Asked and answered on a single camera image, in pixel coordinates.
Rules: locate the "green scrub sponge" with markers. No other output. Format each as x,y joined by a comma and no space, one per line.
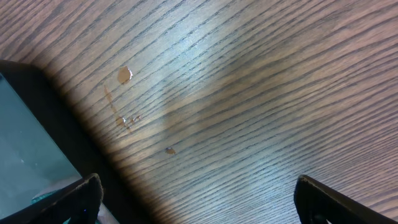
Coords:
45,195

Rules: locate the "black water basin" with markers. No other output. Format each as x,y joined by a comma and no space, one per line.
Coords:
40,97

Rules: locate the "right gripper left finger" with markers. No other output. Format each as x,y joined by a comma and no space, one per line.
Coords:
76,203

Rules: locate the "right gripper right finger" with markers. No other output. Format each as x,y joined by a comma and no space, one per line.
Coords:
318,203

